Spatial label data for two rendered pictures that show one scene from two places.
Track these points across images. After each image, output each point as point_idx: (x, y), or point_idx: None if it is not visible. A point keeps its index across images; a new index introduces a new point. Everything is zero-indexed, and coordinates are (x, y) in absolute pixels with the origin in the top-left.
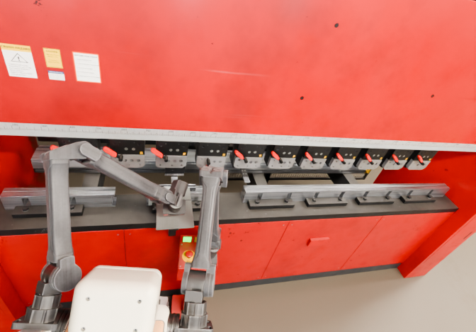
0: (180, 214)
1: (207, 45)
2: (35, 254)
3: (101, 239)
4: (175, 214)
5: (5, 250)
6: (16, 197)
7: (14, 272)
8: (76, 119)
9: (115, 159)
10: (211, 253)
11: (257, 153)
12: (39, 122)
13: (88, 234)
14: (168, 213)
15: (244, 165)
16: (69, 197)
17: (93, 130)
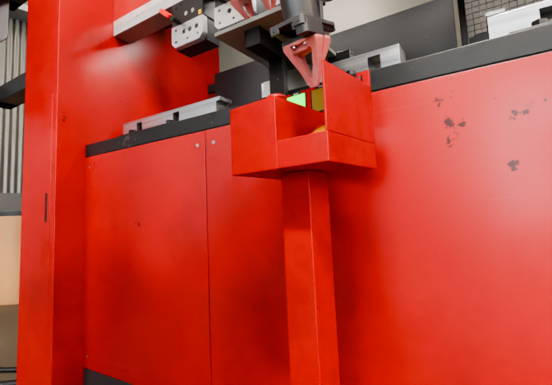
0: None
1: None
2: (112, 200)
3: (177, 162)
4: None
5: (92, 187)
6: (134, 122)
7: (89, 249)
8: None
9: (218, 14)
10: None
11: None
12: None
13: (163, 147)
14: None
15: None
16: (177, 120)
17: None
